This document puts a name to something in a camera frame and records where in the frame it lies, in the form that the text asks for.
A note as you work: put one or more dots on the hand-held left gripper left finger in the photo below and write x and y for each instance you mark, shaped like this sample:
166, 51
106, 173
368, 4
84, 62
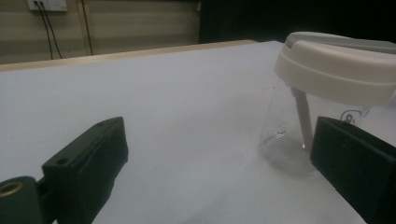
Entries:
87, 161

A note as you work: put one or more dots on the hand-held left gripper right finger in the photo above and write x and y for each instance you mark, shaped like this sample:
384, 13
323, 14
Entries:
358, 161

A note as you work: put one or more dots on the clear cup with white lid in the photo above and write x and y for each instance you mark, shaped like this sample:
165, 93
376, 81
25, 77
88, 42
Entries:
330, 71

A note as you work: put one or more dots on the white wall socket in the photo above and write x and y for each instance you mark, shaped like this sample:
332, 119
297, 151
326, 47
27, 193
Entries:
53, 4

